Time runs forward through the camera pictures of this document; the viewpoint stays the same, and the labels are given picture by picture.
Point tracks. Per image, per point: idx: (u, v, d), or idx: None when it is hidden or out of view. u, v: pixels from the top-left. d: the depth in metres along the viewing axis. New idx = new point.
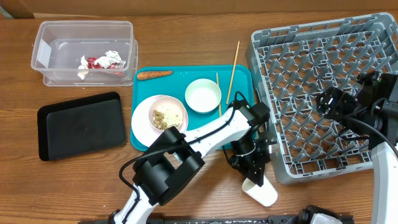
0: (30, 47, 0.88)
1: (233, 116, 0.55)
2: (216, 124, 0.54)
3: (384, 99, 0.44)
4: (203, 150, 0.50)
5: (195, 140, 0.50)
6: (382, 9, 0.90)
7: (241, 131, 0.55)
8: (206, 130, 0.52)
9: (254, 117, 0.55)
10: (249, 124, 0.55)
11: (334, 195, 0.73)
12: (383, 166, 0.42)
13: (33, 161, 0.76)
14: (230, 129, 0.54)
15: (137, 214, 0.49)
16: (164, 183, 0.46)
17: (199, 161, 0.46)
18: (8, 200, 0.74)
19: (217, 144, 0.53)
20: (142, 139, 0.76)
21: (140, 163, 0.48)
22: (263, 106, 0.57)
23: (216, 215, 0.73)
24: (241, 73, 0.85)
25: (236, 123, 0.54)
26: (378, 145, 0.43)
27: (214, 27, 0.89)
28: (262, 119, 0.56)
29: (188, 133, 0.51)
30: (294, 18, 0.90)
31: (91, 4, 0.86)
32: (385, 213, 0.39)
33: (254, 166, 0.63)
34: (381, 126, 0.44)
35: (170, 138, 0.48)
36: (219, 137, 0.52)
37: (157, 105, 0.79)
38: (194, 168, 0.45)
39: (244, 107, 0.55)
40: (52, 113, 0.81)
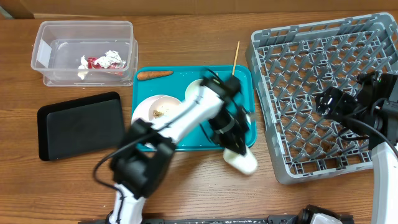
0: (29, 47, 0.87)
1: (203, 94, 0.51)
2: (185, 106, 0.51)
3: (385, 99, 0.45)
4: (174, 135, 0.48)
5: (165, 127, 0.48)
6: (382, 9, 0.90)
7: (216, 107, 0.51)
8: (176, 115, 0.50)
9: (224, 92, 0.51)
10: (221, 98, 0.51)
11: (334, 195, 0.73)
12: (383, 166, 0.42)
13: (33, 161, 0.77)
14: (202, 107, 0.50)
15: (129, 208, 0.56)
16: (142, 177, 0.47)
17: (171, 146, 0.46)
18: (8, 200, 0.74)
19: (191, 124, 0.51)
20: None
21: (114, 162, 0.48)
22: (234, 82, 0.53)
23: (216, 215, 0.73)
24: (241, 73, 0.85)
25: (206, 99, 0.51)
26: (377, 145, 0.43)
27: (214, 27, 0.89)
28: (233, 94, 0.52)
29: (158, 121, 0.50)
30: (294, 18, 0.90)
31: (91, 4, 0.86)
32: (385, 213, 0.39)
33: (234, 139, 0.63)
34: (381, 127, 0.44)
35: (138, 129, 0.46)
36: (189, 118, 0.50)
37: (157, 105, 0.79)
38: (168, 155, 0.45)
39: (212, 84, 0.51)
40: (52, 113, 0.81)
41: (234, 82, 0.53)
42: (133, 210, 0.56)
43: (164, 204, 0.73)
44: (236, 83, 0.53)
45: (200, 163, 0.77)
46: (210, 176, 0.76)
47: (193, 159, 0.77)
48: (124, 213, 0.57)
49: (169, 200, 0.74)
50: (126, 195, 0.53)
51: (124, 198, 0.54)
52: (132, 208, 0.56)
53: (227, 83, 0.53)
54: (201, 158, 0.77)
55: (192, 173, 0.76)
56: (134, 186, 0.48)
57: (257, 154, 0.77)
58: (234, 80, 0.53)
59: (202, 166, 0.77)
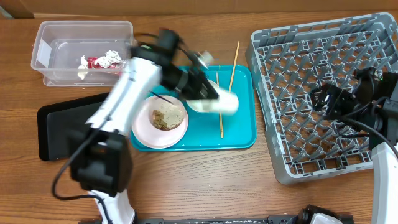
0: (30, 47, 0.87)
1: (134, 70, 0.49)
2: (119, 89, 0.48)
3: (385, 98, 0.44)
4: (120, 124, 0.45)
5: (105, 121, 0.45)
6: (382, 9, 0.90)
7: (157, 74, 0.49)
8: (113, 103, 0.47)
9: (157, 55, 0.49)
10: (155, 64, 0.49)
11: (334, 195, 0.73)
12: (382, 165, 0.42)
13: (33, 161, 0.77)
14: (138, 83, 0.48)
15: (113, 208, 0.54)
16: (106, 176, 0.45)
17: (119, 137, 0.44)
18: (8, 200, 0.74)
19: (134, 107, 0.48)
20: (142, 139, 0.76)
21: (73, 174, 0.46)
22: (163, 41, 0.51)
23: (216, 215, 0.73)
24: (241, 73, 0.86)
25: (138, 71, 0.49)
26: (378, 145, 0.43)
27: (214, 28, 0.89)
28: (169, 55, 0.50)
29: (94, 118, 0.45)
30: (294, 18, 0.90)
31: (91, 4, 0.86)
32: (385, 212, 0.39)
33: (194, 91, 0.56)
34: (381, 127, 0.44)
35: (77, 135, 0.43)
36: (129, 101, 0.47)
37: (157, 105, 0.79)
38: (120, 146, 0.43)
39: (142, 51, 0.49)
40: (52, 113, 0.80)
41: (163, 43, 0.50)
42: (117, 206, 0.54)
43: (164, 204, 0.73)
44: (168, 40, 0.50)
45: (200, 163, 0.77)
46: (210, 175, 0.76)
47: (193, 159, 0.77)
48: (112, 213, 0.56)
49: (169, 200, 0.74)
50: (103, 196, 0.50)
51: (102, 200, 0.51)
52: (115, 206, 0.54)
53: (155, 46, 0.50)
54: (201, 158, 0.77)
55: (192, 173, 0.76)
56: (103, 187, 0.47)
57: (257, 154, 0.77)
58: (165, 35, 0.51)
59: (202, 165, 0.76)
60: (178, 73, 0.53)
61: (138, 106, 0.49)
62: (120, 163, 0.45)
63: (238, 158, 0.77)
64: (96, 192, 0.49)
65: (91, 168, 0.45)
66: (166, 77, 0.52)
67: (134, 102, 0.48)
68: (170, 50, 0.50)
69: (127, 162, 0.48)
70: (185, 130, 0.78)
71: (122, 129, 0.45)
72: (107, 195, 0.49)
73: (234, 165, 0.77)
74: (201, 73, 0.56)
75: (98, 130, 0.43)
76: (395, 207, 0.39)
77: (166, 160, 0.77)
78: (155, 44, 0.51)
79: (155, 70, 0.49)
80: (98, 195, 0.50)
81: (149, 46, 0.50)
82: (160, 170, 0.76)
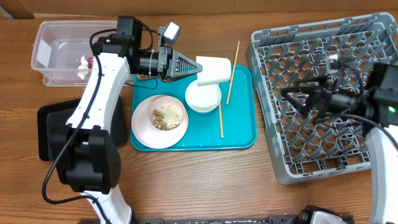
0: (30, 47, 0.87)
1: (102, 63, 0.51)
2: (91, 84, 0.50)
3: (375, 87, 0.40)
4: (99, 120, 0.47)
5: (84, 118, 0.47)
6: (382, 9, 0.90)
7: (125, 64, 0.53)
8: (87, 101, 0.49)
9: (121, 44, 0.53)
10: (122, 55, 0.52)
11: (334, 195, 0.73)
12: (379, 151, 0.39)
13: (33, 161, 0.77)
14: (111, 76, 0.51)
15: (109, 206, 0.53)
16: (96, 173, 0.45)
17: (101, 133, 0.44)
18: (8, 200, 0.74)
19: (110, 99, 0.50)
20: (142, 139, 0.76)
21: (63, 177, 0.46)
22: (125, 30, 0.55)
23: (216, 215, 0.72)
24: (241, 73, 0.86)
25: (109, 65, 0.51)
26: (371, 130, 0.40)
27: (214, 28, 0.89)
28: (131, 43, 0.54)
29: (72, 119, 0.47)
30: (294, 18, 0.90)
31: (91, 4, 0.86)
32: (385, 202, 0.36)
33: (161, 60, 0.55)
34: (372, 114, 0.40)
35: (58, 138, 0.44)
36: (104, 95, 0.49)
37: (157, 105, 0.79)
38: (101, 143, 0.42)
39: (105, 44, 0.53)
40: (52, 113, 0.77)
41: (125, 34, 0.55)
42: (113, 205, 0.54)
43: (163, 204, 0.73)
44: (130, 29, 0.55)
45: (200, 163, 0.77)
46: (210, 175, 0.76)
47: (193, 159, 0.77)
48: (108, 213, 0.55)
49: (169, 200, 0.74)
50: (97, 195, 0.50)
51: (97, 200, 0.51)
52: (111, 205, 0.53)
53: (118, 38, 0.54)
54: (201, 158, 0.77)
55: (192, 173, 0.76)
56: (95, 185, 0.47)
57: (257, 154, 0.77)
58: (125, 22, 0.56)
59: (202, 165, 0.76)
60: (144, 56, 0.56)
61: (113, 98, 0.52)
62: (106, 159, 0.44)
63: (238, 158, 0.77)
64: (88, 193, 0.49)
65: (79, 168, 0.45)
66: (135, 62, 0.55)
67: (109, 96, 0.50)
68: (132, 38, 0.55)
69: (115, 157, 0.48)
70: (185, 129, 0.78)
71: (102, 124, 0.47)
72: (100, 192, 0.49)
73: (234, 165, 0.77)
74: (162, 48, 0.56)
75: (78, 130, 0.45)
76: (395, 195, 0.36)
77: (166, 160, 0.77)
78: (116, 38, 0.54)
79: (124, 61, 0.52)
80: (92, 194, 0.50)
81: (113, 38, 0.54)
82: (160, 170, 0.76)
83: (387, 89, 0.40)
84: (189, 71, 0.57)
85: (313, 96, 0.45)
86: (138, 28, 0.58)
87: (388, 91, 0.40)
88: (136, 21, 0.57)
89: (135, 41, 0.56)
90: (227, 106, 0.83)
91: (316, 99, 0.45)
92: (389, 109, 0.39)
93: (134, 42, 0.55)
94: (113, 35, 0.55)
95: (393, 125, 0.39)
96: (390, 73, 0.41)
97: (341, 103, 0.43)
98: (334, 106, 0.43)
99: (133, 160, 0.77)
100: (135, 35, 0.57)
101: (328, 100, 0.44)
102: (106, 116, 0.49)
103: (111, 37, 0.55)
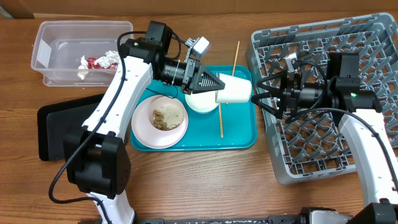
0: (29, 47, 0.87)
1: (127, 67, 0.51)
2: (113, 89, 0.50)
3: (336, 77, 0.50)
4: (114, 126, 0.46)
5: (100, 122, 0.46)
6: (382, 9, 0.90)
7: (149, 71, 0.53)
8: (107, 105, 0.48)
9: (148, 49, 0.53)
10: (148, 61, 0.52)
11: (334, 195, 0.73)
12: (356, 135, 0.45)
13: (33, 161, 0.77)
14: (130, 82, 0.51)
15: (113, 209, 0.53)
16: (104, 178, 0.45)
17: (115, 140, 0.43)
18: (8, 200, 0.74)
19: (128, 107, 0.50)
20: (142, 138, 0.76)
21: (71, 177, 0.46)
22: (154, 35, 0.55)
23: (216, 215, 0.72)
24: (241, 73, 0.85)
25: (133, 70, 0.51)
26: (342, 117, 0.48)
27: (214, 28, 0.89)
28: (158, 48, 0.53)
29: (89, 121, 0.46)
30: (294, 18, 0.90)
31: (91, 4, 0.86)
32: (373, 179, 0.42)
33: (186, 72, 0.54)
34: (338, 103, 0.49)
35: (72, 139, 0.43)
36: (122, 101, 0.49)
37: (156, 104, 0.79)
38: (114, 150, 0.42)
39: (132, 47, 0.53)
40: (52, 113, 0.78)
41: (154, 40, 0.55)
42: (117, 208, 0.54)
43: (164, 204, 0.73)
44: (159, 35, 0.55)
45: (200, 163, 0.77)
46: (210, 176, 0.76)
47: (193, 159, 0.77)
48: (112, 215, 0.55)
49: (169, 200, 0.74)
50: (102, 198, 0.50)
51: (101, 202, 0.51)
52: (115, 208, 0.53)
53: (146, 42, 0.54)
54: (201, 158, 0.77)
55: (192, 173, 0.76)
56: (101, 189, 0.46)
57: (259, 155, 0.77)
58: (156, 28, 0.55)
59: (202, 166, 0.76)
60: (170, 65, 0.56)
61: (131, 105, 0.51)
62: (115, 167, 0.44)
63: (239, 158, 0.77)
64: (94, 195, 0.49)
65: (89, 170, 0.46)
66: (159, 70, 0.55)
67: (128, 102, 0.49)
68: (160, 45, 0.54)
69: (125, 163, 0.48)
70: (183, 129, 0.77)
71: (117, 130, 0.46)
72: (106, 196, 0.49)
73: (234, 165, 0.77)
74: (190, 60, 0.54)
75: (94, 134, 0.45)
76: (379, 172, 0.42)
77: (166, 160, 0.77)
78: (145, 42, 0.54)
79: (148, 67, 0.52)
80: (97, 196, 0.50)
81: (142, 42, 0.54)
82: (160, 170, 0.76)
83: (346, 76, 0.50)
84: (211, 88, 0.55)
85: (284, 98, 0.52)
86: (167, 36, 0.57)
87: (347, 78, 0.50)
88: (167, 28, 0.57)
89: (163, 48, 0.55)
90: (227, 106, 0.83)
91: (287, 101, 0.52)
92: (351, 96, 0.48)
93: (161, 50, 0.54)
94: (142, 38, 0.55)
95: (359, 108, 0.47)
96: (344, 62, 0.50)
97: (310, 96, 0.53)
98: (305, 100, 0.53)
99: (134, 160, 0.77)
100: (164, 42, 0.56)
101: (298, 97, 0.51)
102: (122, 122, 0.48)
103: (140, 40, 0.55)
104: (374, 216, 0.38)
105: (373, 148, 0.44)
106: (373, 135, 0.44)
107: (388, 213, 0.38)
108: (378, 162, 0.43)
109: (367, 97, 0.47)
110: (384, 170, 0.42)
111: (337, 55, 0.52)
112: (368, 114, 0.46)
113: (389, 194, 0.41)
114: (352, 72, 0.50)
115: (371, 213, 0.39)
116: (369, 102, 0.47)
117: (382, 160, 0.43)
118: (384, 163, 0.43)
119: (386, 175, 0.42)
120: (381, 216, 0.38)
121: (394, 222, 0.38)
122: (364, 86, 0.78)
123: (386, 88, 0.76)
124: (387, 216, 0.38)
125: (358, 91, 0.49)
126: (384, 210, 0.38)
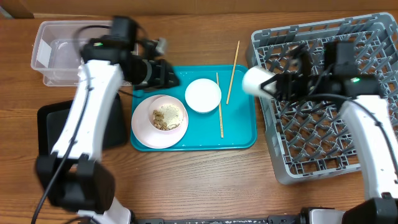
0: (30, 47, 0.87)
1: (93, 73, 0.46)
2: (81, 101, 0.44)
3: (333, 64, 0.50)
4: (87, 145, 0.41)
5: (71, 144, 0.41)
6: (382, 9, 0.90)
7: (117, 74, 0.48)
8: (76, 123, 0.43)
9: (112, 48, 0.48)
10: (114, 63, 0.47)
11: (334, 195, 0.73)
12: (357, 125, 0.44)
13: (33, 161, 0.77)
14: (100, 93, 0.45)
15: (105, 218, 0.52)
16: (86, 201, 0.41)
17: (89, 162, 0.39)
18: (8, 200, 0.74)
19: (101, 122, 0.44)
20: (142, 138, 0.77)
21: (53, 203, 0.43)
22: (119, 30, 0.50)
23: (216, 215, 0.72)
24: (241, 73, 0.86)
25: (98, 76, 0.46)
26: (342, 105, 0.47)
27: (214, 28, 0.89)
28: (125, 46, 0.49)
29: (58, 144, 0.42)
30: (293, 18, 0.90)
31: (90, 4, 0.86)
32: (377, 173, 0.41)
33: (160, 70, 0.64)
34: (339, 89, 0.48)
35: (44, 168, 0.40)
36: (94, 118, 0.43)
37: (156, 105, 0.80)
38: (90, 173, 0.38)
39: (93, 48, 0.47)
40: (52, 112, 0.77)
41: (119, 36, 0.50)
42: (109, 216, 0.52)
43: (163, 204, 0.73)
44: (124, 28, 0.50)
45: (200, 163, 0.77)
46: (210, 175, 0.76)
47: (193, 159, 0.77)
48: None
49: (169, 200, 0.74)
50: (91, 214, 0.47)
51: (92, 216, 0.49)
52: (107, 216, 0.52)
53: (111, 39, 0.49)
54: (201, 158, 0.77)
55: (192, 173, 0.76)
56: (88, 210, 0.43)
57: (257, 154, 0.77)
58: (120, 21, 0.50)
59: (202, 166, 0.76)
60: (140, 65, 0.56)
61: (105, 116, 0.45)
62: (97, 188, 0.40)
63: (238, 158, 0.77)
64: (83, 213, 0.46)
65: (71, 193, 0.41)
66: (127, 68, 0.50)
67: (99, 114, 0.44)
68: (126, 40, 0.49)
69: (107, 180, 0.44)
70: (183, 130, 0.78)
71: (91, 150, 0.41)
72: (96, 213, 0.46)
73: (234, 165, 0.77)
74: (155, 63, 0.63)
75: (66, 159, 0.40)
76: (379, 165, 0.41)
77: (166, 160, 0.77)
78: (107, 40, 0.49)
79: (114, 70, 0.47)
80: (87, 213, 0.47)
81: (106, 38, 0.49)
82: (160, 170, 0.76)
83: (344, 63, 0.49)
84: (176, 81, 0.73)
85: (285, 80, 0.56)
86: (135, 29, 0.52)
87: (345, 64, 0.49)
88: (135, 22, 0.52)
89: (130, 42, 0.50)
90: (227, 106, 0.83)
91: (288, 84, 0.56)
92: (352, 79, 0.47)
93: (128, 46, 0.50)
94: (106, 36, 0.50)
95: (361, 94, 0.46)
96: (340, 50, 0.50)
97: (308, 84, 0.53)
98: (302, 88, 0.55)
99: (133, 161, 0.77)
100: (131, 36, 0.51)
101: (296, 81, 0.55)
102: (95, 140, 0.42)
103: (104, 38, 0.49)
104: (375, 213, 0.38)
105: (375, 139, 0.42)
106: (375, 124, 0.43)
107: (388, 208, 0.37)
108: (382, 155, 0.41)
109: (368, 81, 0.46)
110: (387, 164, 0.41)
111: (332, 44, 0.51)
112: (371, 101, 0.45)
113: (392, 187, 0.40)
114: (350, 58, 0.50)
115: (372, 210, 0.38)
116: (372, 88, 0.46)
117: (384, 150, 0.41)
118: (387, 155, 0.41)
119: (388, 167, 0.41)
120: (382, 211, 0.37)
121: (395, 217, 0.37)
122: None
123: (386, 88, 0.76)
124: (385, 211, 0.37)
125: (360, 75, 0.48)
126: (383, 205, 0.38)
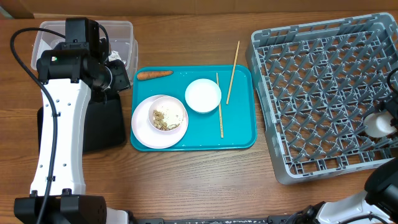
0: (30, 47, 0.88)
1: (55, 96, 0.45)
2: (49, 130, 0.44)
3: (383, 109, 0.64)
4: (66, 180, 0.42)
5: (48, 182, 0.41)
6: (382, 10, 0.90)
7: (83, 88, 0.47)
8: (48, 155, 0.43)
9: (71, 61, 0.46)
10: (76, 77, 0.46)
11: (334, 195, 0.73)
12: None
13: (33, 161, 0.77)
14: (68, 121, 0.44)
15: None
16: None
17: (73, 200, 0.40)
18: (8, 200, 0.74)
19: (75, 147, 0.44)
20: (142, 139, 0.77)
21: None
22: (78, 36, 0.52)
23: (216, 215, 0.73)
24: (241, 73, 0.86)
25: (63, 98, 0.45)
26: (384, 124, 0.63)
27: (214, 28, 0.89)
28: (83, 55, 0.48)
29: (35, 183, 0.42)
30: (294, 18, 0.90)
31: (90, 5, 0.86)
32: None
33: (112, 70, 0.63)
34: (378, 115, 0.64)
35: (27, 210, 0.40)
36: (66, 147, 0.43)
37: (156, 105, 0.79)
38: (76, 210, 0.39)
39: (51, 63, 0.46)
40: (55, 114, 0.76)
41: (78, 42, 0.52)
42: None
43: (163, 204, 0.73)
44: (81, 35, 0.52)
45: (200, 163, 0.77)
46: (210, 175, 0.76)
47: (193, 159, 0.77)
48: None
49: (169, 200, 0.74)
50: None
51: None
52: None
53: (69, 47, 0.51)
54: (201, 158, 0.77)
55: (192, 173, 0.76)
56: None
57: (257, 154, 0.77)
58: (76, 27, 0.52)
59: (202, 166, 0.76)
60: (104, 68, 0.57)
61: (79, 137, 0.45)
62: (86, 217, 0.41)
63: (238, 158, 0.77)
64: None
65: None
66: (92, 76, 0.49)
67: (73, 141, 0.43)
68: (85, 45, 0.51)
69: (96, 205, 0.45)
70: (183, 130, 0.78)
71: (72, 182, 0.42)
72: None
73: (234, 165, 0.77)
74: (114, 65, 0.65)
75: (48, 197, 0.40)
76: None
77: (166, 160, 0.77)
78: (63, 51, 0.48)
79: (79, 86, 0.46)
80: None
81: (64, 48, 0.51)
82: (160, 170, 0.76)
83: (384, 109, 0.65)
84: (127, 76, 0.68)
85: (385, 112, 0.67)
86: (93, 31, 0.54)
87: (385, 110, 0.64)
88: (89, 22, 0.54)
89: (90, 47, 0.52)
90: (227, 106, 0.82)
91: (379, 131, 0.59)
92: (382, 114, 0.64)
93: (88, 51, 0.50)
94: (63, 43, 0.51)
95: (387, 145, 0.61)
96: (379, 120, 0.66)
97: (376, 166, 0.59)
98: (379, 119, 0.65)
99: (133, 161, 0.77)
100: (89, 40, 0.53)
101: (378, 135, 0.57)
102: (75, 172, 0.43)
103: (61, 48, 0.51)
104: None
105: None
106: None
107: None
108: None
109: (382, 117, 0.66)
110: None
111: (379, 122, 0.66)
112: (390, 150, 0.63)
113: None
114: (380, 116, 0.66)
115: None
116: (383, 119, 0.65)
117: None
118: None
119: None
120: None
121: None
122: (365, 86, 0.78)
123: (386, 87, 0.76)
124: None
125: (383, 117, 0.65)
126: None
